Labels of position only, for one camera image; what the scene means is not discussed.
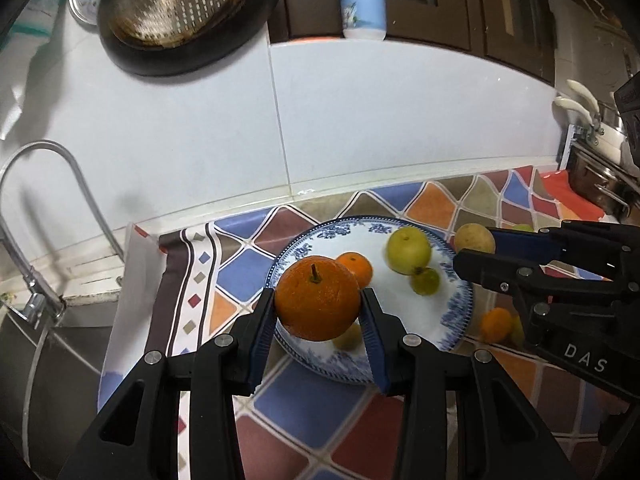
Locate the small yellow brown fruit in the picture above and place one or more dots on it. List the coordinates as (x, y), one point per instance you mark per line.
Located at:
(350, 340)

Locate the large orange without stem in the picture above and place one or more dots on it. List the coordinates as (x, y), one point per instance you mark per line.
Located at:
(496, 325)

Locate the black frying pan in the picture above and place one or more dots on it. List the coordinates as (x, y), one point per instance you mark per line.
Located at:
(218, 42)

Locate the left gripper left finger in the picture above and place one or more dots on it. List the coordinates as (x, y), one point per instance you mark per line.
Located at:
(135, 435)

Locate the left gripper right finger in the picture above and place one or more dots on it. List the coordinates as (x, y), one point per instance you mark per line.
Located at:
(500, 434)

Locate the green tomato with stem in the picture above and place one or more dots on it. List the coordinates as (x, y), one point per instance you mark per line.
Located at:
(425, 281)

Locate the yellow green pear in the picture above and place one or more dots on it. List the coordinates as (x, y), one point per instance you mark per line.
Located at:
(408, 250)

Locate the small orange mandarin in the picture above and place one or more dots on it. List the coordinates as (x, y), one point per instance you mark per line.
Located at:
(359, 266)

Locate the colourful diamond pattern tablecloth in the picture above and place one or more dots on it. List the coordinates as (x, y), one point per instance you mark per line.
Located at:
(576, 286)

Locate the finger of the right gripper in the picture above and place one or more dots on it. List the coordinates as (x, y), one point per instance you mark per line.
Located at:
(607, 249)
(523, 280)

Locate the steel kitchen sink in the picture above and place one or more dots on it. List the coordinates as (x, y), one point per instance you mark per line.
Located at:
(50, 381)

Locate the cream knife handle upper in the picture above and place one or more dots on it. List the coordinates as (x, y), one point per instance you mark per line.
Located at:
(582, 91)

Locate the blue white porcelain plate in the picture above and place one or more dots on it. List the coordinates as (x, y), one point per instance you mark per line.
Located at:
(441, 319)

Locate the teal white paper box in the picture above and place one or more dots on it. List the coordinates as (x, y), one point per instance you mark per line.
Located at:
(33, 27)

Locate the small green mandarin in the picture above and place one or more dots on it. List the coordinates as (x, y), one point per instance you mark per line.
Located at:
(517, 336)

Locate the round yellow brown fruit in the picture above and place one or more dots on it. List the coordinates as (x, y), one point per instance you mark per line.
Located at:
(474, 236)

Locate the large orange with stem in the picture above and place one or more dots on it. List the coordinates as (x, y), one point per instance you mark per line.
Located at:
(317, 299)

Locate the green apple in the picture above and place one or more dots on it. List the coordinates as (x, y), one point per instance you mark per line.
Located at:
(523, 228)

